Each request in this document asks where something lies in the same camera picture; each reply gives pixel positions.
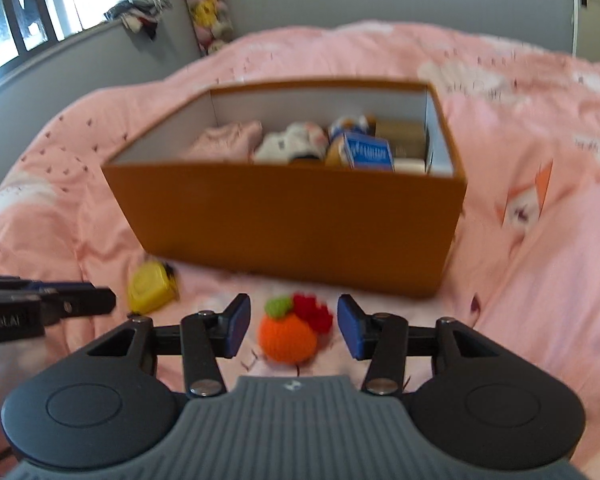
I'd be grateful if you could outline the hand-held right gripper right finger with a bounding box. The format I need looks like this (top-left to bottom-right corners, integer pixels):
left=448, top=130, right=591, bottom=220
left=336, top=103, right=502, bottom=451
left=337, top=294, right=501, bottom=396

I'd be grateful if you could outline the yellow tape measure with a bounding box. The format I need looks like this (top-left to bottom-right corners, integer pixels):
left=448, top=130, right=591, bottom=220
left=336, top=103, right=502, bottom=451
left=126, top=259, right=181, bottom=315

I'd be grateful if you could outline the white plush toy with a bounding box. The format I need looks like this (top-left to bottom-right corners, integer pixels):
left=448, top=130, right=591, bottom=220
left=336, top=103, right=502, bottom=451
left=252, top=121, right=330, bottom=165

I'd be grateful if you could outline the gold small box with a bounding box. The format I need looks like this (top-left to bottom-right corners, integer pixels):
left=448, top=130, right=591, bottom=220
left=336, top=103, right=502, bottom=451
left=375, top=117, right=427, bottom=161

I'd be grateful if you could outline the pile of clothes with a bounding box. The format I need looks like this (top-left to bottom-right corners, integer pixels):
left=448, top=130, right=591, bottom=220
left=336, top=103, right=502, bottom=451
left=104, top=0, right=173, bottom=41

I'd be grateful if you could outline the pink printed blanket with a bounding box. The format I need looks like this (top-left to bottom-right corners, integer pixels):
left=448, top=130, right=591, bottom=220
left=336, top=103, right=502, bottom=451
left=0, top=20, right=600, bottom=480

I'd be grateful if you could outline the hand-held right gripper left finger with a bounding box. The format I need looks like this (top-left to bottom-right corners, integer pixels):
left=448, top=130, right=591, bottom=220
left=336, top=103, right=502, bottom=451
left=87, top=294, right=252, bottom=398

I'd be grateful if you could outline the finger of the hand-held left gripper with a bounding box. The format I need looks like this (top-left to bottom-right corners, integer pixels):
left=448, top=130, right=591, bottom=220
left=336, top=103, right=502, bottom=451
left=27, top=282, right=117, bottom=325

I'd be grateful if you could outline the pink folded cloth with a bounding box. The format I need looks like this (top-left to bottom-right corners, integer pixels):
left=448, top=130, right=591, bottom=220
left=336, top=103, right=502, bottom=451
left=182, top=121, right=264, bottom=162

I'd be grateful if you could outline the window with dark frame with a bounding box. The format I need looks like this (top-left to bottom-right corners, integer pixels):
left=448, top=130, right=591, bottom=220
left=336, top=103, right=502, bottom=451
left=0, top=0, right=142, bottom=97

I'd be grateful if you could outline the crocheted orange fruit toy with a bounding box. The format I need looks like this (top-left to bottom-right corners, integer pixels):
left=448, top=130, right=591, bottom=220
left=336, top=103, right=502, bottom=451
left=257, top=292, right=336, bottom=365

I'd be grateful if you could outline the blue orange small toy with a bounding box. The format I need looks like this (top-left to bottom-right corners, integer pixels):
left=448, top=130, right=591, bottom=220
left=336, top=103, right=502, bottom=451
left=325, top=115, right=372, bottom=167

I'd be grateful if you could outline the blue small carton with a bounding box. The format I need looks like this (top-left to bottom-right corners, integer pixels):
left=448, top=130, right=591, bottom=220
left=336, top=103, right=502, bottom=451
left=341, top=132, right=396, bottom=172

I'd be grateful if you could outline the orange cardboard box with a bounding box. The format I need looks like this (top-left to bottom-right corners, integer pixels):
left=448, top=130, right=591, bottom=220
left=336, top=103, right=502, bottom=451
left=101, top=77, right=468, bottom=301

